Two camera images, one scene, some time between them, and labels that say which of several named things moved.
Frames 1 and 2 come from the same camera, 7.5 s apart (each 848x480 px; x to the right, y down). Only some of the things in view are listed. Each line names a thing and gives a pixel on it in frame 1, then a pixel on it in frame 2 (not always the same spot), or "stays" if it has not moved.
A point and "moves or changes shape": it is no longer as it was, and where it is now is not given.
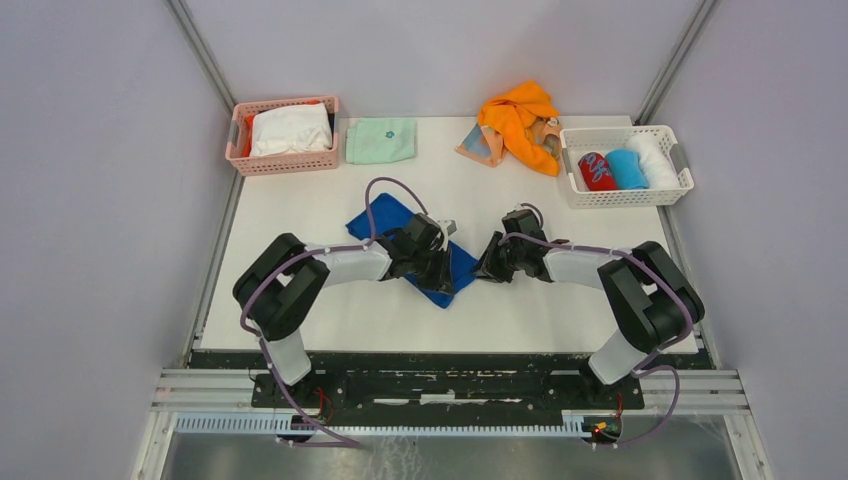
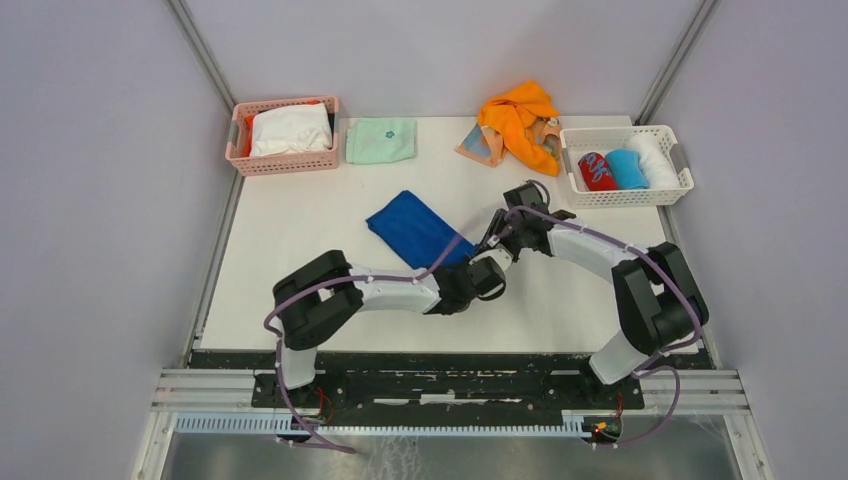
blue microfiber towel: x=387 y=213 moves or changes shape
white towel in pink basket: x=299 y=128 stays
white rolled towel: x=655 y=164 stays
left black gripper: x=442 y=279 to x=455 y=267
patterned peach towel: x=485 y=144 stays
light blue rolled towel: x=627 y=168 stays
